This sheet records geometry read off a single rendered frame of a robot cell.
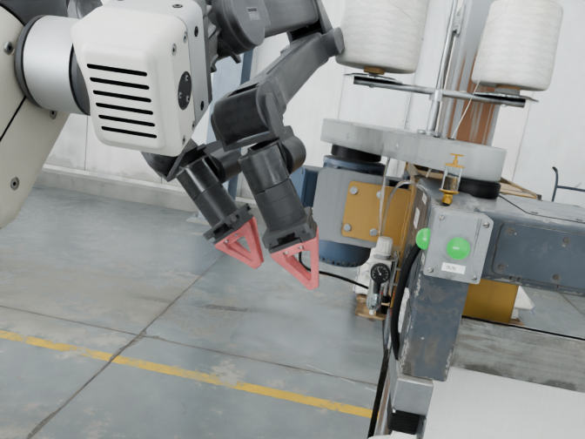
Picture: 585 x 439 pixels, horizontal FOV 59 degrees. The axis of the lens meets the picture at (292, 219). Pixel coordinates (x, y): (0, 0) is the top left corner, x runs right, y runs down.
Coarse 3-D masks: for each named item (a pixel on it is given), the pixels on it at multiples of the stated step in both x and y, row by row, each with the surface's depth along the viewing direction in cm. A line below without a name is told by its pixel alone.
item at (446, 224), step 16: (432, 208) 72; (448, 208) 71; (432, 224) 69; (448, 224) 68; (464, 224) 67; (480, 224) 67; (432, 240) 68; (448, 240) 68; (480, 240) 68; (432, 256) 69; (448, 256) 69; (480, 256) 68; (432, 272) 69; (448, 272) 69; (480, 272) 68
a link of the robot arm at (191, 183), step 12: (204, 156) 87; (180, 168) 85; (192, 168) 84; (204, 168) 85; (216, 168) 89; (180, 180) 85; (192, 180) 84; (204, 180) 84; (216, 180) 86; (192, 192) 85
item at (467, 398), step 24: (456, 384) 95; (480, 384) 94; (504, 384) 93; (528, 384) 92; (432, 408) 96; (456, 408) 95; (480, 408) 95; (504, 408) 94; (528, 408) 93; (552, 408) 92; (576, 408) 92; (432, 432) 97; (456, 432) 96; (480, 432) 96; (504, 432) 95; (528, 432) 94; (552, 432) 93; (576, 432) 92
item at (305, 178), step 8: (304, 168) 114; (312, 168) 117; (296, 176) 118; (304, 176) 113; (312, 176) 114; (296, 184) 118; (304, 184) 114; (312, 184) 114; (304, 192) 114; (312, 192) 115; (304, 200) 115; (312, 200) 116
